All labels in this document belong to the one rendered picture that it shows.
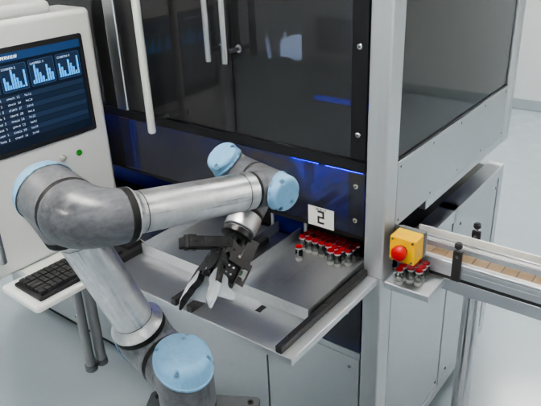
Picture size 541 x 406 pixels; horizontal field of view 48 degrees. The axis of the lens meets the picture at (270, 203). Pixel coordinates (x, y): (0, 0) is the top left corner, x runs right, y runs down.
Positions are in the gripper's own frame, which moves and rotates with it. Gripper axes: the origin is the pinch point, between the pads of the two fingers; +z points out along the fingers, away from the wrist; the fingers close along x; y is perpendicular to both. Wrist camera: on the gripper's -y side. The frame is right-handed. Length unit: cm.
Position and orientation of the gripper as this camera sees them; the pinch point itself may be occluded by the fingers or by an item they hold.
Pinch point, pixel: (190, 308)
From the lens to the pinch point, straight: 129.8
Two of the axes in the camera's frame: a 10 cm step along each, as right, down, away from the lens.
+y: 7.6, 5.4, 3.6
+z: -3.9, 8.2, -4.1
